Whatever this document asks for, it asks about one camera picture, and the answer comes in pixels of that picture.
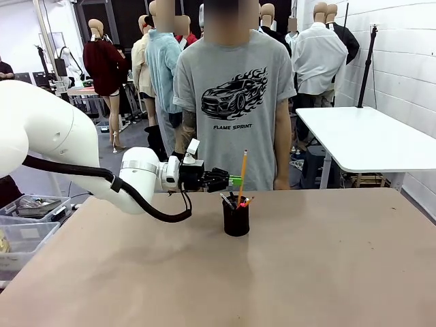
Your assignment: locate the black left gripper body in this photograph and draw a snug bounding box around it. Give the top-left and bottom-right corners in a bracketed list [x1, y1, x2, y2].
[176, 158, 232, 193]

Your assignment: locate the yellow pencil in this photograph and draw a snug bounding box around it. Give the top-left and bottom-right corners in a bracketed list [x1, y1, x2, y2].
[236, 149, 249, 198]

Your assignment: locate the silver and black pen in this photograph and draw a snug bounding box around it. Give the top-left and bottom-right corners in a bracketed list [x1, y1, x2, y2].
[219, 192, 236, 210]

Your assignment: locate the person's tattooed right forearm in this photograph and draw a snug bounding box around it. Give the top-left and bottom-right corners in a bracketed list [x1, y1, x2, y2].
[178, 108, 199, 155]

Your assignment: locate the person's left forearm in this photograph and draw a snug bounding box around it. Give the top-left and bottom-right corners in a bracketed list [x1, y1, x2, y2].
[273, 97, 291, 181]

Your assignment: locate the black mesh pen holder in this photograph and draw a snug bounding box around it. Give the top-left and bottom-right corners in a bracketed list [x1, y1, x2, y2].
[221, 195, 251, 237]

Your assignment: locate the person in gray t-shirt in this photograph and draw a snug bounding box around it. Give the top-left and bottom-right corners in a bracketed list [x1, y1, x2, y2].
[172, 0, 298, 191]

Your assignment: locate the mannequin in light blue fleece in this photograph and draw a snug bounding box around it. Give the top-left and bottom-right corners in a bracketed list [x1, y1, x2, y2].
[145, 0, 185, 161]

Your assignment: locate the mannequin in cream jacket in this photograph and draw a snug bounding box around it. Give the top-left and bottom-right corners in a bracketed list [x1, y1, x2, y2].
[131, 14, 158, 127]

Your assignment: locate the mannequin in red jacket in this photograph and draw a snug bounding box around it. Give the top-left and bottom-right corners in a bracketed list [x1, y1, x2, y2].
[175, 15, 199, 50]

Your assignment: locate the white side table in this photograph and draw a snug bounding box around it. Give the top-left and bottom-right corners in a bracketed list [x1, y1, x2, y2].
[294, 106, 436, 190]

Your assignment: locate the mannequin in maroon sweater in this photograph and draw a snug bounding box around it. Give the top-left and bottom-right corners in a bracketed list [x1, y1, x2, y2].
[82, 18, 129, 153]

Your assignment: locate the mannequin in white shirt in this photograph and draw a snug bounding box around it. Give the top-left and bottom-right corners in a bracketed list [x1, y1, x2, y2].
[291, 1, 349, 103]

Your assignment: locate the clear plastic bin with parts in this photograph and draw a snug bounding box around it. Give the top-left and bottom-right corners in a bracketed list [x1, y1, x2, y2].
[0, 193, 73, 225]

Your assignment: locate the black tripod stand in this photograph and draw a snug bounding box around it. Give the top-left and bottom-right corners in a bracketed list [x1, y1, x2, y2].
[356, 22, 381, 109]

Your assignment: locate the mannequin in black suit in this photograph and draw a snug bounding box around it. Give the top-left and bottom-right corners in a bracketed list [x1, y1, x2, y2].
[325, 3, 361, 66]

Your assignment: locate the clear plastic bin with lid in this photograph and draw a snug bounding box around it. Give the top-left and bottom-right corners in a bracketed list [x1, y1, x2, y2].
[0, 220, 62, 272]

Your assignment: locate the metal support pole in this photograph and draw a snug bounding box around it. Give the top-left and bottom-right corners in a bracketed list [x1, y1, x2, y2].
[32, 0, 67, 95]

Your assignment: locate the seated person in black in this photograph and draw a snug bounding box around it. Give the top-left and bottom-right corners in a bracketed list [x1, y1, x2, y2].
[0, 56, 15, 82]

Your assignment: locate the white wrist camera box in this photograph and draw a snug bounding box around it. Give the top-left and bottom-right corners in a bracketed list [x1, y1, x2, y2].
[183, 138, 201, 166]

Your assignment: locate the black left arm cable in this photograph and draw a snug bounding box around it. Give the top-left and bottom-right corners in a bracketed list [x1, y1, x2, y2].
[21, 154, 193, 224]

